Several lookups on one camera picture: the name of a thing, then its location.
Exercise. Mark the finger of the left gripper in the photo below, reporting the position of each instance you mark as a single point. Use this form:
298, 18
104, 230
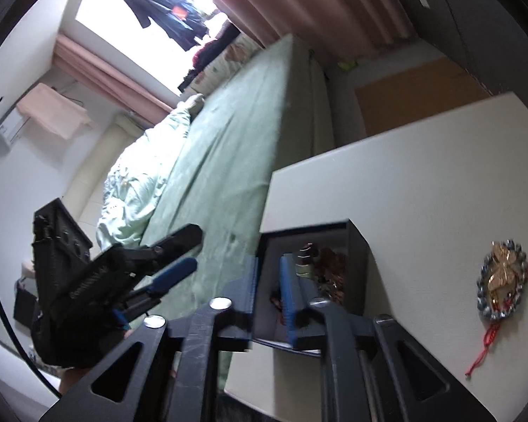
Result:
140, 301
171, 248

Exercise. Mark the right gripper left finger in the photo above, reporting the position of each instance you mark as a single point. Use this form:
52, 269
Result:
236, 324

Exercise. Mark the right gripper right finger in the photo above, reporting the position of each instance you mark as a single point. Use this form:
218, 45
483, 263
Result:
298, 290

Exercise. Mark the black jewelry box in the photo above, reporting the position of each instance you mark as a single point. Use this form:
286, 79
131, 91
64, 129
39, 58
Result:
338, 256

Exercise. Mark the left hand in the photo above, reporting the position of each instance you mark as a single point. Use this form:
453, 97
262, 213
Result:
70, 377

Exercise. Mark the floral green quilt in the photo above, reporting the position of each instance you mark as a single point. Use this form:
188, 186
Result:
136, 181

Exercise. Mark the beige headboard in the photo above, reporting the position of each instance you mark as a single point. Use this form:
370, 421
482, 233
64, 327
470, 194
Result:
84, 196

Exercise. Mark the pink hanging towel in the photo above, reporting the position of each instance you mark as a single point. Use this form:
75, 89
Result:
53, 111

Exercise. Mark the green bed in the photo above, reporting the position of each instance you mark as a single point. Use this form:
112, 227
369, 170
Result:
272, 113

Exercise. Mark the pink curtain left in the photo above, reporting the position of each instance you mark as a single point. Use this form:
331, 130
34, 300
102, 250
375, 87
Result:
99, 76

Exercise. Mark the pink curtain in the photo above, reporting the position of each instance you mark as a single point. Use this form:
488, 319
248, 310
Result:
99, 76
334, 29

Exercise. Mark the floral pillow by window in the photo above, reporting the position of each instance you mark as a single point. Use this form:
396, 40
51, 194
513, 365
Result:
223, 67

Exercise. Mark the hanging dark clothes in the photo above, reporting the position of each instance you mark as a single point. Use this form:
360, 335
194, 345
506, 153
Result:
179, 19

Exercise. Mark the green item on floor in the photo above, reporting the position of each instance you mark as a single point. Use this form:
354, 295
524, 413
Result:
348, 65

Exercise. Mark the cardboard sheet on floor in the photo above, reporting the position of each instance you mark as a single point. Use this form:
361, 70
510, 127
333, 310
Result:
415, 94

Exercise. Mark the pink curtain right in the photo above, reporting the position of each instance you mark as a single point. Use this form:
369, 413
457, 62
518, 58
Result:
334, 29

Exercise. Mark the dark grey wardrobe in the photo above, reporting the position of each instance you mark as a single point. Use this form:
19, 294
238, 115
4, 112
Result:
488, 38

